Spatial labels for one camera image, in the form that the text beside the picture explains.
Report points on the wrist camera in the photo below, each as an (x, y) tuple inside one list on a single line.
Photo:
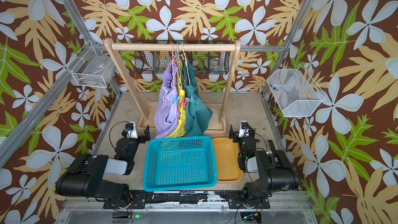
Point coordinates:
[(244, 129), (130, 129)]

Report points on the black mounting rail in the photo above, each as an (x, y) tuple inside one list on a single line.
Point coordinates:
[(233, 199)]

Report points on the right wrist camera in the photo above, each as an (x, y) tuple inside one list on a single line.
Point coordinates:
[(244, 129)]

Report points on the teal plastic basket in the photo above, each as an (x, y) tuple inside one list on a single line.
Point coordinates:
[(180, 164)]

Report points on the white wire hanger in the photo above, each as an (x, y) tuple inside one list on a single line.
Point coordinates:
[(186, 63)]

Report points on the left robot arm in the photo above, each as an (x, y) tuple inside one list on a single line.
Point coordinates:
[(84, 177)]

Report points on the white wire basket right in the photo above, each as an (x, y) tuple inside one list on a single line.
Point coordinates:
[(296, 92)]

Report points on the yellow plastic tray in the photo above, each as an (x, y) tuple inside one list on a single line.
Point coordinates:
[(226, 155)]

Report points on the yellow shorts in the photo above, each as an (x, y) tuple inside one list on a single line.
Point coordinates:
[(180, 130)]

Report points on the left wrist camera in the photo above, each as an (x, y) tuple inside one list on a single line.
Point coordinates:
[(130, 129)]

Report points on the green shorts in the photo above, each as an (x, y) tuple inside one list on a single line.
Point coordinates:
[(197, 114)]

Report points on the wooden clothes rack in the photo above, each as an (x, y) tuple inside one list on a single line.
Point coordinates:
[(217, 125)]

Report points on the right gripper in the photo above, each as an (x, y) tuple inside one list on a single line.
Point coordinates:
[(235, 140)]

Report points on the teal clothespin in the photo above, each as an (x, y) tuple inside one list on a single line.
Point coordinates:
[(176, 99)]

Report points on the pink wire hanger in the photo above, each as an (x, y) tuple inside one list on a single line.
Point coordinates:
[(174, 68)]

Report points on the white wire basket left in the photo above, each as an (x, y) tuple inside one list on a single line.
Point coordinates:
[(92, 66)]

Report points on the purple shorts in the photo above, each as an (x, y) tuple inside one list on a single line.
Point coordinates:
[(165, 118)]

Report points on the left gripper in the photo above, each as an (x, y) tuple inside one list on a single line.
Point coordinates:
[(146, 137)]

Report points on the white wire basket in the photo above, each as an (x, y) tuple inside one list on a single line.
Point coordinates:
[(296, 92), (92, 66)]

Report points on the black mesh basket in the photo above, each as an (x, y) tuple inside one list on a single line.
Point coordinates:
[(203, 62)]

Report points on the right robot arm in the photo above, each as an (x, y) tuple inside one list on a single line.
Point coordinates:
[(256, 155)]

